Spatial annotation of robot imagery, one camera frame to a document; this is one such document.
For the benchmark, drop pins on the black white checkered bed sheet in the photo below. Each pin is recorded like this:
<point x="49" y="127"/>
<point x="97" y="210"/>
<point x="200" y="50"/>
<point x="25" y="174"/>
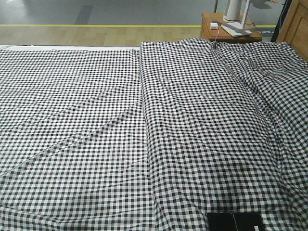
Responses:
<point x="73" y="142"/>

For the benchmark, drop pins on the black white checkered duvet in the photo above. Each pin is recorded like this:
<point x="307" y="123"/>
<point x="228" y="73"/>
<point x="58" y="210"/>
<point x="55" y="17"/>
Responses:
<point x="227" y="132"/>

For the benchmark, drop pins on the wooden nightstand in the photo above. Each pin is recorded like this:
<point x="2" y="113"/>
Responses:
<point x="221" y="35"/>

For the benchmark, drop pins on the white charger adapter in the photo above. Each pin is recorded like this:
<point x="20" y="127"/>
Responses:
<point x="214" y="26"/>

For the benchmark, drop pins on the wooden headboard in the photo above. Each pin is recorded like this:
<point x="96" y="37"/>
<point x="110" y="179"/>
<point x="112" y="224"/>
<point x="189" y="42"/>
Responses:
<point x="295" y="28"/>

